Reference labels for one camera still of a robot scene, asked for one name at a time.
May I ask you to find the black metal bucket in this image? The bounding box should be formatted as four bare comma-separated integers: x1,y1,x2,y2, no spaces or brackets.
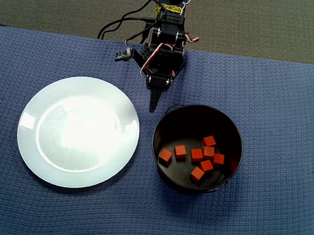
147,100,248,199

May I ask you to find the blue woven tablecloth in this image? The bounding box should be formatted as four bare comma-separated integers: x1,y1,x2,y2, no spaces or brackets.
0,25,314,235

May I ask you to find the white red servo wire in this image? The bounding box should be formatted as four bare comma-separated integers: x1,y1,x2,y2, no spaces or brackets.
179,0,191,16
139,41,167,79
184,31,201,45

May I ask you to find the white round plate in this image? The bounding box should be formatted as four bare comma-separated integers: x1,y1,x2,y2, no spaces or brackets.
12,71,145,194

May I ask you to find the small wrist camera board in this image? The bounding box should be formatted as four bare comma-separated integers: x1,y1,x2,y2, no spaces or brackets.
114,46,150,70

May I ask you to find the red cube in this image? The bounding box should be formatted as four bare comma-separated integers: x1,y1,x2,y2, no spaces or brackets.
212,152,226,167
201,134,218,148
157,148,173,168
198,159,215,174
202,145,216,160
189,147,204,164
189,165,207,185
173,144,187,161

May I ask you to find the thin black camera cable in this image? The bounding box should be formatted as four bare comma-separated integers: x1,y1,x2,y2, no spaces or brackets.
123,9,168,53

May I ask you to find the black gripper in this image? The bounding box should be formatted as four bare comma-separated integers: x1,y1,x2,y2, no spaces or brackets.
142,55,185,116

